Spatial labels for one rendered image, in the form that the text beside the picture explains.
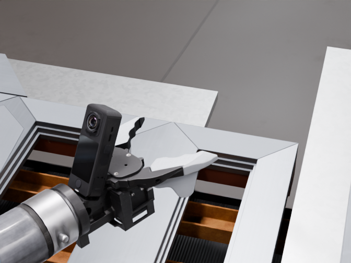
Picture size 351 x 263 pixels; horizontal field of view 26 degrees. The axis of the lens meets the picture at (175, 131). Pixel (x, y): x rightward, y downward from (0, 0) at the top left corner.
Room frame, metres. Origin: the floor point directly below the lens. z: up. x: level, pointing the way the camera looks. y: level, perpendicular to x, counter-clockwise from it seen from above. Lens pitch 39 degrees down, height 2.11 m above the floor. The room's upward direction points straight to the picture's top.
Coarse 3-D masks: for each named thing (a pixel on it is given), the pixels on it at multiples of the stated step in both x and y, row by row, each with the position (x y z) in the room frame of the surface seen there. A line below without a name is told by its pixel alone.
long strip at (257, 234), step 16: (272, 160) 1.43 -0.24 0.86; (288, 160) 1.43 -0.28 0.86; (256, 176) 1.37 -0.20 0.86; (272, 176) 1.37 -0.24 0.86; (288, 176) 1.37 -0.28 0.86; (256, 192) 1.32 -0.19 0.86; (272, 192) 1.32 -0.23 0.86; (256, 208) 1.26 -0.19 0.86; (272, 208) 1.26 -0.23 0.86; (240, 224) 1.21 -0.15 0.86; (256, 224) 1.21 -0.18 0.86; (272, 224) 1.21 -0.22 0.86; (240, 240) 1.16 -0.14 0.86; (256, 240) 1.16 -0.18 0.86; (272, 240) 1.16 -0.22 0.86; (240, 256) 1.12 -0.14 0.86; (256, 256) 1.12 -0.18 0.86; (272, 256) 1.12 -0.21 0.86
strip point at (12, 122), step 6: (0, 108) 1.65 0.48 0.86; (6, 108) 1.65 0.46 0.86; (0, 114) 1.62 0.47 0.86; (6, 114) 1.62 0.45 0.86; (12, 114) 1.62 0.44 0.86; (0, 120) 1.60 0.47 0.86; (6, 120) 1.60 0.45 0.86; (12, 120) 1.60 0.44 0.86; (6, 126) 1.57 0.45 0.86; (12, 126) 1.57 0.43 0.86; (18, 126) 1.57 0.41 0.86
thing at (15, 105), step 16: (16, 112) 1.63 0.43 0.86; (32, 128) 1.57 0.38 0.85; (48, 128) 1.58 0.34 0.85; (64, 128) 1.57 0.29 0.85; (16, 144) 1.50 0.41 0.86; (32, 144) 1.54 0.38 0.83; (16, 160) 1.46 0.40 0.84; (224, 160) 1.45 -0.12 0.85; (240, 160) 1.45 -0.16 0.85; (256, 160) 1.44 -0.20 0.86; (0, 176) 1.38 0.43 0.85; (0, 192) 1.35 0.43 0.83; (288, 192) 1.36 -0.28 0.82; (176, 208) 1.28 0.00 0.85; (240, 208) 1.30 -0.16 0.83; (176, 224) 1.24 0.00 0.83; (160, 256) 1.13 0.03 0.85
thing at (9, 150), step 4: (0, 148) 1.48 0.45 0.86; (4, 148) 1.48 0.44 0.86; (8, 148) 1.48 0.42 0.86; (12, 148) 1.48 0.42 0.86; (0, 152) 1.46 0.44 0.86; (4, 152) 1.46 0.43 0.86; (8, 152) 1.46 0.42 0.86; (0, 156) 1.45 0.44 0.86; (4, 156) 1.45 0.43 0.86; (8, 156) 1.45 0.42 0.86; (0, 160) 1.43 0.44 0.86; (4, 160) 1.43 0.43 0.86; (0, 164) 1.42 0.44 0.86; (4, 164) 1.42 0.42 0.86; (0, 168) 1.40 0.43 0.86
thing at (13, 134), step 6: (0, 126) 1.57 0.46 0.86; (0, 132) 1.55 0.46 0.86; (6, 132) 1.55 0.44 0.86; (12, 132) 1.55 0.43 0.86; (18, 132) 1.55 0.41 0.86; (0, 138) 1.52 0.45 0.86; (6, 138) 1.52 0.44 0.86; (12, 138) 1.52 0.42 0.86; (18, 138) 1.52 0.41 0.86; (0, 144) 1.50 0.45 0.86; (6, 144) 1.50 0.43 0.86; (12, 144) 1.50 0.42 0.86
